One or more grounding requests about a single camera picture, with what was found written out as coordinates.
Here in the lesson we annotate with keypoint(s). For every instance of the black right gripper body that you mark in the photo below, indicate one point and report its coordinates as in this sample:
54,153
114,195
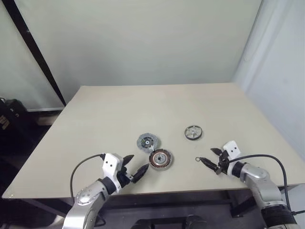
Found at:
223,165

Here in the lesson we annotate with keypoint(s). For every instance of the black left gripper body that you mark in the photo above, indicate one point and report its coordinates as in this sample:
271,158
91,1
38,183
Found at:
124,177

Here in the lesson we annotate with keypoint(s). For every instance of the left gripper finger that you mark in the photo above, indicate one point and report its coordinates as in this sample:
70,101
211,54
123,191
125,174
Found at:
141,172
128,158

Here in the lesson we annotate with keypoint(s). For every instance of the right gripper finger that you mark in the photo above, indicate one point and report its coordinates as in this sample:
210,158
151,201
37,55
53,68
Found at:
217,151
209,164

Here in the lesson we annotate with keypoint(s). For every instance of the grey round motor cover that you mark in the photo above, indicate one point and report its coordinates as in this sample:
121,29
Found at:
146,142

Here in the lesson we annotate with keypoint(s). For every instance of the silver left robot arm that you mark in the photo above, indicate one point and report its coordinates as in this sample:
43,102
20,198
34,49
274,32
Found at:
83,198

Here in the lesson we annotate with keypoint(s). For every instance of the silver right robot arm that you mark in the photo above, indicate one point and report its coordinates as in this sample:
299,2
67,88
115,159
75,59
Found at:
259,181

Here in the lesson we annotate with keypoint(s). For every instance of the motor stator with copper windings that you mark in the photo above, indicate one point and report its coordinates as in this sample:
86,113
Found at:
161,160

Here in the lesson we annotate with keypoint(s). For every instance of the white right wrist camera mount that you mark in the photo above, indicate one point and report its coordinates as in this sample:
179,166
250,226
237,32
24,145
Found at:
232,149

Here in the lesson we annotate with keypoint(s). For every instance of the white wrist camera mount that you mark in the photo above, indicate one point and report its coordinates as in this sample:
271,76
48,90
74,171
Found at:
110,163
232,149

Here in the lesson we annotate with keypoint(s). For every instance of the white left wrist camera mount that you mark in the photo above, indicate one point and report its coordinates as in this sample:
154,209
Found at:
110,163

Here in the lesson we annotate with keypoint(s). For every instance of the black table frame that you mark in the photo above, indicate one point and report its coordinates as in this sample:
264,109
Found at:
178,199

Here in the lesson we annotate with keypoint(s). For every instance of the black diagonal frame bar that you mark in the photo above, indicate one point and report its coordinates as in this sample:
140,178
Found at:
35,51

